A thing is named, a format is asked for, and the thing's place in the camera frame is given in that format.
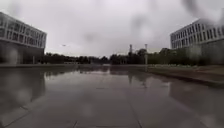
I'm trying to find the distant tower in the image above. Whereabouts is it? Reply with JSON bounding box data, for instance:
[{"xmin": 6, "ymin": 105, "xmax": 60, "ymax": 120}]
[{"xmin": 128, "ymin": 44, "xmax": 134, "ymax": 65}]

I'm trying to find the row of dark trees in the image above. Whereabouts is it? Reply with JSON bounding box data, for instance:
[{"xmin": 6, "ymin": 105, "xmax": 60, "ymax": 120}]
[{"xmin": 43, "ymin": 47, "xmax": 224, "ymax": 66}]

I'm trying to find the wet grey paved plaza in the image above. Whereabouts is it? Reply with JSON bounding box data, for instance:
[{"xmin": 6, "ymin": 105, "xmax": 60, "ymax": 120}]
[{"xmin": 0, "ymin": 65, "xmax": 224, "ymax": 128}]

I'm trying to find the large grey glass building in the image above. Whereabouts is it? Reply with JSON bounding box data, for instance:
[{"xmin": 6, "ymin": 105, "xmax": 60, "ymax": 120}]
[{"xmin": 0, "ymin": 11, "xmax": 48, "ymax": 65}]

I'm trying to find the pale grid-window building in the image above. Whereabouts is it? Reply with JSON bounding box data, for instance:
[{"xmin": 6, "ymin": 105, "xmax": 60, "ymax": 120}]
[{"xmin": 169, "ymin": 18, "xmax": 224, "ymax": 65}]

